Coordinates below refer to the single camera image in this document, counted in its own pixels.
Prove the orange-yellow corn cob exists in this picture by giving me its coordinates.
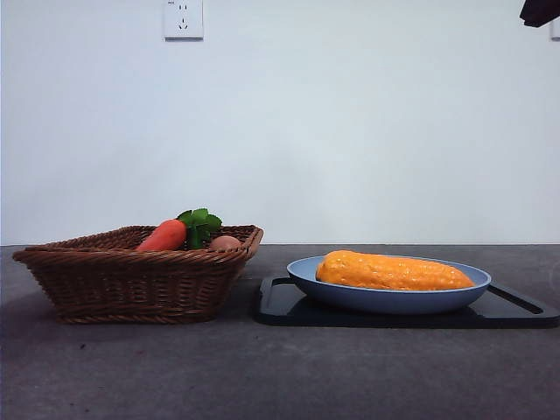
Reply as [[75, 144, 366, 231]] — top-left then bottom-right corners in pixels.
[[315, 249, 476, 292]]

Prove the black rectangular tray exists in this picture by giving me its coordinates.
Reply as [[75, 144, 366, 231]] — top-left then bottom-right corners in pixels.
[[254, 275, 560, 330]]

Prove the orange carrot with green leaves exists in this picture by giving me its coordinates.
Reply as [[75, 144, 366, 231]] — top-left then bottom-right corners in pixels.
[[136, 207, 223, 252]]

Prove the white wall socket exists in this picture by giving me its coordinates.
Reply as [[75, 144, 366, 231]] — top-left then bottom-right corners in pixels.
[[164, 0, 205, 43]]

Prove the brown egg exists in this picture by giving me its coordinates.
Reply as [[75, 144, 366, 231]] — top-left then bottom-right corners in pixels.
[[208, 234, 242, 251]]

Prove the brown wicker basket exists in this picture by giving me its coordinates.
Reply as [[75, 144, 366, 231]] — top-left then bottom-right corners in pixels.
[[12, 224, 264, 326]]

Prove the blue round plate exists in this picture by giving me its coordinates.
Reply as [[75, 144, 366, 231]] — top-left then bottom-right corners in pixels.
[[286, 255, 493, 316]]

